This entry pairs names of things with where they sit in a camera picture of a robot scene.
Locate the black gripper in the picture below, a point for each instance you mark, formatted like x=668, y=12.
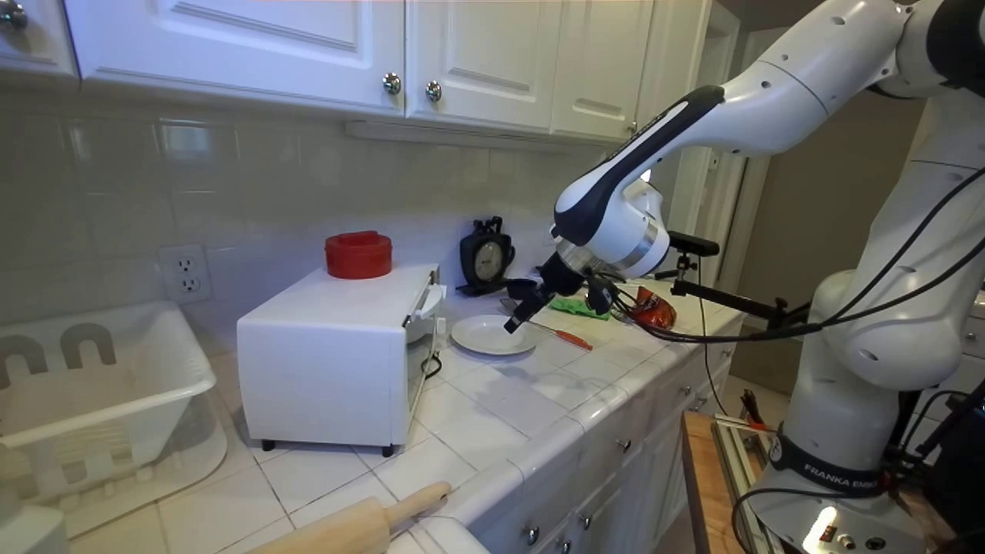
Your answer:
x=557, y=277

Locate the glass toaster oven door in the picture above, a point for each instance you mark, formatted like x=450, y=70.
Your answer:
x=423, y=352

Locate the white toaster oven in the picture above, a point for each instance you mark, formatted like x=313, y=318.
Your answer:
x=326, y=361

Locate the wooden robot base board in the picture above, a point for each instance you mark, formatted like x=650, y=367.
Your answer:
x=714, y=479

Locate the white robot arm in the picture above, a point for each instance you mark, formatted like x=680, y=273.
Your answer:
x=880, y=329

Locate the green flat item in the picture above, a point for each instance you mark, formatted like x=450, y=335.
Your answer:
x=577, y=307

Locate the white round plate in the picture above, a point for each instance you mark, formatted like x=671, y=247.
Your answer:
x=486, y=334

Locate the black decorative clock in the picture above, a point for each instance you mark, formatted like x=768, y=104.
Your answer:
x=486, y=255

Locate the red small object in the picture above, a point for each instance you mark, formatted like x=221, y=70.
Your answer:
x=650, y=311

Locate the red round container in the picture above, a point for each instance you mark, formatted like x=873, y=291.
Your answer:
x=359, y=255

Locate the white lower cabinet drawers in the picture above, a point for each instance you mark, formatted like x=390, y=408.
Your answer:
x=580, y=450

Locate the white upper cabinets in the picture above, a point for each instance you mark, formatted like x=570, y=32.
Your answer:
x=586, y=67

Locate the wooden rolling pin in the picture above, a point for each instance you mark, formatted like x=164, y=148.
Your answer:
x=365, y=527

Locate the white dish rack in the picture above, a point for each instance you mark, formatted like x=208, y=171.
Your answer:
x=106, y=410

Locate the red handled utensil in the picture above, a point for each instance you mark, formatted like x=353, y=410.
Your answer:
x=568, y=335

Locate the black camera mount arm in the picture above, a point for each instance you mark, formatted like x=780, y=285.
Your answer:
x=689, y=282

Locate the white wall outlet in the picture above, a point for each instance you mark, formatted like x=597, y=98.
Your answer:
x=185, y=275

